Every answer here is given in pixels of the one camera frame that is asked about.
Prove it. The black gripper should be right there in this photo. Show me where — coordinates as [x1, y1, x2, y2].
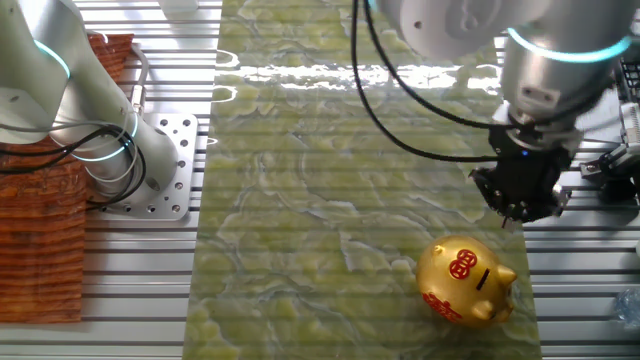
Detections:
[468, 124, 574, 231]

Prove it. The golden piggy bank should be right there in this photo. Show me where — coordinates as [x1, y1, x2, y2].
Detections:
[415, 234, 519, 330]

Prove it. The clear plastic water bottle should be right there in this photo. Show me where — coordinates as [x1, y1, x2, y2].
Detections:
[614, 287, 640, 329]

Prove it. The black keyboard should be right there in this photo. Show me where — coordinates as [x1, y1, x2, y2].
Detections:
[619, 57, 640, 104]

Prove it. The green marble pattern mat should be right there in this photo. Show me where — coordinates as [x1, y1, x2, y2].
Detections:
[182, 0, 544, 360]

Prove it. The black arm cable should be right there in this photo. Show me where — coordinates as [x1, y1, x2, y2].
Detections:
[349, 0, 531, 164]

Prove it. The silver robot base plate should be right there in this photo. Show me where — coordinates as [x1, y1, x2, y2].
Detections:
[84, 112, 200, 221]

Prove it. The black base cable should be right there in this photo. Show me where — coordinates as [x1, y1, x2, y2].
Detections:
[0, 124, 147, 209]

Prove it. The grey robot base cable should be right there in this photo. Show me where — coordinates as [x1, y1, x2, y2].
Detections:
[128, 42, 150, 117]

